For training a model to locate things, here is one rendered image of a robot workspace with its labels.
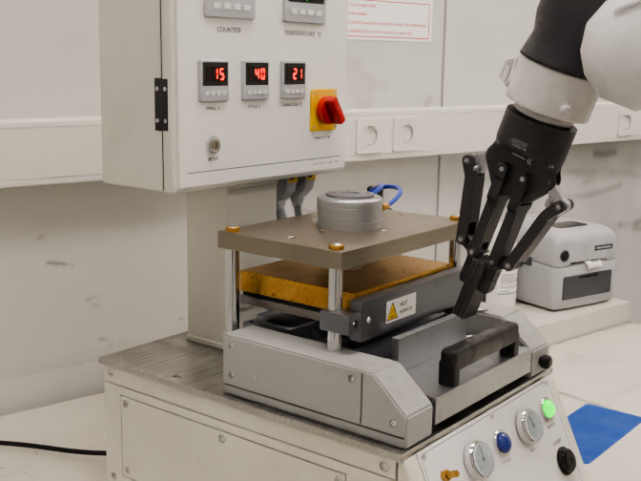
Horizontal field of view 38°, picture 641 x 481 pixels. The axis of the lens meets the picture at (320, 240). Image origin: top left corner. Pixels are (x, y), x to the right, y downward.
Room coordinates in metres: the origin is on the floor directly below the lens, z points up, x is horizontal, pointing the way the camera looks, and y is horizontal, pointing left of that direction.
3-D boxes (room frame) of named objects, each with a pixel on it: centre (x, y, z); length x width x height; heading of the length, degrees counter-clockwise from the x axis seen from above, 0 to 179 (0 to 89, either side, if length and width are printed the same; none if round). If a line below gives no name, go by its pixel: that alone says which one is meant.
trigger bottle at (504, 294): (1.91, -0.38, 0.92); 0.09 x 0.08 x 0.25; 43
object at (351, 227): (1.14, -0.02, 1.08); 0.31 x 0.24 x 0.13; 142
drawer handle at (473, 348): (0.99, -0.18, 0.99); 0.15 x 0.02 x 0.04; 142
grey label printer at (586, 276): (2.01, -0.50, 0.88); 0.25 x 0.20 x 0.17; 34
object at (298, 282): (1.11, -0.04, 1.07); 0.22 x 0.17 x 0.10; 142
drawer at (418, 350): (1.07, -0.07, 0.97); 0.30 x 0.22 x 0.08; 52
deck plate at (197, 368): (1.12, -0.01, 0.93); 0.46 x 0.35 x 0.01; 52
